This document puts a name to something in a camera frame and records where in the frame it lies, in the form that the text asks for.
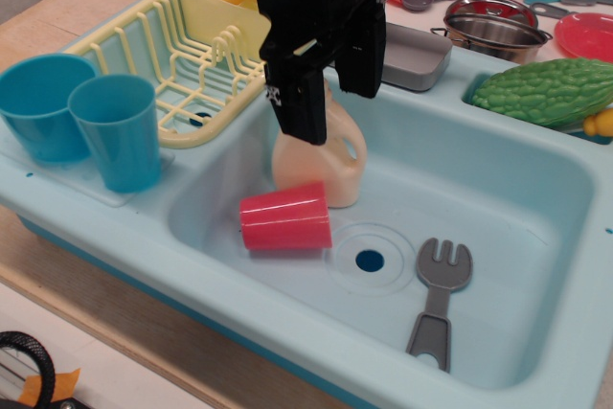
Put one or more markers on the green bitter gourd toy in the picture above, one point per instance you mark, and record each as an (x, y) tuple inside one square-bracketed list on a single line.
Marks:
[(551, 93)]

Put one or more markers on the cream detergent bottle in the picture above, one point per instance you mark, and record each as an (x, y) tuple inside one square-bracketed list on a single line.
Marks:
[(339, 163)]

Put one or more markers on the light blue toy sink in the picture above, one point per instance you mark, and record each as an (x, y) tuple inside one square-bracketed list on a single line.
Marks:
[(532, 329)]

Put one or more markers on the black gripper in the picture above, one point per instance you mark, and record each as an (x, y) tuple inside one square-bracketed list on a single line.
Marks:
[(305, 36)]

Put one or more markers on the grey spoon handle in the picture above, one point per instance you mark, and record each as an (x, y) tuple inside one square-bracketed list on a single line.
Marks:
[(548, 10)]

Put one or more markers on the blue cup left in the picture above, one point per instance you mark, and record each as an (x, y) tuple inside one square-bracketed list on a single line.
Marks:
[(34, 106)]

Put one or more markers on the orange tape piece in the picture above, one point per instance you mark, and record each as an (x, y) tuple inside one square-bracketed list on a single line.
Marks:
[(42, 391)]

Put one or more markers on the yellow toy piece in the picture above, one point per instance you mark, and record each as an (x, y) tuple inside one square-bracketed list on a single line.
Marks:
[(599, 124)]

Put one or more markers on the steel pot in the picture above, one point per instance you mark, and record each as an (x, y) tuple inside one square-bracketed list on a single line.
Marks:
[(494, 36)]

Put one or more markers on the red plastic cup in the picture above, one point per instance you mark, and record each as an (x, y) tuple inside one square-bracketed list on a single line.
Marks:
[(290, 219)]

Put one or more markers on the steel pot lid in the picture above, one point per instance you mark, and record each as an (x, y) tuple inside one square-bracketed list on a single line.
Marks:
[(508, 9)]

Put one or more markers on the red plate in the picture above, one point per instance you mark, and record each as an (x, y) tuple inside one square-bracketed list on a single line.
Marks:
[(586, 34)]

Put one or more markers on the blue cup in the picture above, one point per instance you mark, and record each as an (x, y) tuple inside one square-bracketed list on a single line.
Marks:
[(116, 116), (34, 106)]

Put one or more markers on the grey plastic fork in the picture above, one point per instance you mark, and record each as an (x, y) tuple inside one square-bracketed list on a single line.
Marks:
[(444, 268)]

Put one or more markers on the blue cup right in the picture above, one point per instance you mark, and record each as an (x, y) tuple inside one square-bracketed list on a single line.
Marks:
[(116, 116)]

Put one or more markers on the yellow drying rack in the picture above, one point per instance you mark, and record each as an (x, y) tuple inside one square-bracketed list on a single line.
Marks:
[(201, 56)]

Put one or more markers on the grey toy faucet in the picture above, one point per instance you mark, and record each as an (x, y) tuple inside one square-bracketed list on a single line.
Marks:
[(413, 59)]

